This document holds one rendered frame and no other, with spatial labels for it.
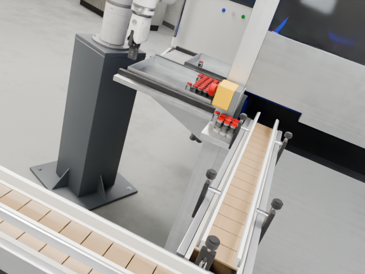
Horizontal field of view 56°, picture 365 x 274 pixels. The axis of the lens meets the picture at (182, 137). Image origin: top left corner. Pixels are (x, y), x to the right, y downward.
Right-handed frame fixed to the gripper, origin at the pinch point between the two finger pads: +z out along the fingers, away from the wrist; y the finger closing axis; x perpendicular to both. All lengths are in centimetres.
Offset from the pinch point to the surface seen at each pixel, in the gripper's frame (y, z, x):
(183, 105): -10.7, 7.1, -27.7
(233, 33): 91, -5, -20
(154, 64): 17.9, 6.7, -3.2
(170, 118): 156, 95, 18
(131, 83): -10.7, 7.1, -6.8
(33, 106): 81, 95, 105
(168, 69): 18.3, 6.7, -9.9
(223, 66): 54, 6, -27
